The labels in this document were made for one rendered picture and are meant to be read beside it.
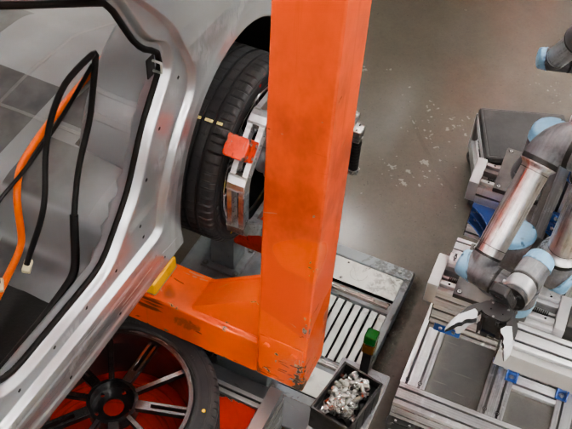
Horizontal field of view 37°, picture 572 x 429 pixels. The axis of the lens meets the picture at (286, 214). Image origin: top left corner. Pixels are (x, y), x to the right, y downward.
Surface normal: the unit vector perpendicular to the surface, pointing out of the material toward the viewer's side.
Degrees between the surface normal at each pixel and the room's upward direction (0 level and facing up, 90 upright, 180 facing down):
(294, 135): 90
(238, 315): 90
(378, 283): 0
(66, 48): 2
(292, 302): 90
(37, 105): 6
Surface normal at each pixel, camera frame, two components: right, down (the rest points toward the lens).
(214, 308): -0.43, 0.65
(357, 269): 0.05, -0.68
